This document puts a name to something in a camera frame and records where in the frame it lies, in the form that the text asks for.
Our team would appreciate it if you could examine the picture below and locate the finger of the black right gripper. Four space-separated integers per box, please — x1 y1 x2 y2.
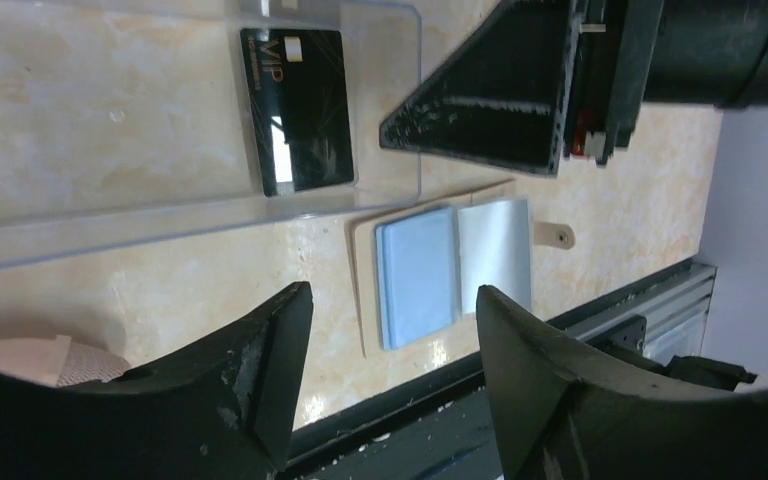
379 1 582 177

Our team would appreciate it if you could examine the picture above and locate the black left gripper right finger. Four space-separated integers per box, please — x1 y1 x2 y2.
476 286 768 479

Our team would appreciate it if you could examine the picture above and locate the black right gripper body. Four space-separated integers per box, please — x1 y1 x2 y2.
564 1 665 166

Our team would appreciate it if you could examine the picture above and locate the clear plastic box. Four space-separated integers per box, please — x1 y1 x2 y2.
0 1 424 270

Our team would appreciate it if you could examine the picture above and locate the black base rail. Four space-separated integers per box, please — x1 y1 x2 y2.
277 258 756 480

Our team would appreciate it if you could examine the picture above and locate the aluminium frame rail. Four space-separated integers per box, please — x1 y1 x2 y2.
549 260 717 365

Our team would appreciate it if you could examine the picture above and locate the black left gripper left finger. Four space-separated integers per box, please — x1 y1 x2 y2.
0 281 313 479

